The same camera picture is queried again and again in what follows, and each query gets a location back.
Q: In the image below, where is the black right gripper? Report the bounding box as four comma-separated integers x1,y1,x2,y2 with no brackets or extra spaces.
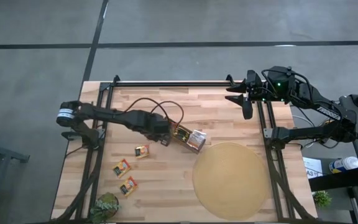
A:
224,69,265,121

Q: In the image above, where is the green-yellow foil tea packet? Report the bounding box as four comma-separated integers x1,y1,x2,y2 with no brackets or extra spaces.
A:
173,126,192,142

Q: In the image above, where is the white-orange Tazo tea packet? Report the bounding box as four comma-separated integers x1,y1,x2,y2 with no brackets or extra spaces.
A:
186,129,208,149

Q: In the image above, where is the brown wooden organizer box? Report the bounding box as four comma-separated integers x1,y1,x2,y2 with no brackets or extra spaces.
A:
166,119,208,155

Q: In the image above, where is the round woven beige placemat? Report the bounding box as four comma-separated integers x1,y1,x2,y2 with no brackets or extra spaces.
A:
191,142,272,220

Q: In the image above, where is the potted succulent plant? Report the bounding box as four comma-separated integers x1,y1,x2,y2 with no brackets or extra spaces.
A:
88,192,121,224

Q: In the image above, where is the white paper sheet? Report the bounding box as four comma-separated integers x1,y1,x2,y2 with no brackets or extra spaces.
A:
302,157,324,180

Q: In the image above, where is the white canister with blue label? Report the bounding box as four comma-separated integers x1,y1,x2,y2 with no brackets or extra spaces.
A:
328,156,358,174

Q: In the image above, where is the black shelf bar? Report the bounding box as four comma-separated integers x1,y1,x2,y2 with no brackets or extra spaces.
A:
308,167,358,192

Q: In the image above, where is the small green artificial plant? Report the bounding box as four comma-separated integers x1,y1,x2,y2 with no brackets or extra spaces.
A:
312,190,333,208

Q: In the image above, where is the dark grey metal table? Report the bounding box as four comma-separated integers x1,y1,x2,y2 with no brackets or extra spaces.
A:
0,124,30,224

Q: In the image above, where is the black metal table frame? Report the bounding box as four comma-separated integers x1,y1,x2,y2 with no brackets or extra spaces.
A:
53,74,318,224

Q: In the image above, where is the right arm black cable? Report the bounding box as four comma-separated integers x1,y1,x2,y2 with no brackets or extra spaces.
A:
261,68,313,103

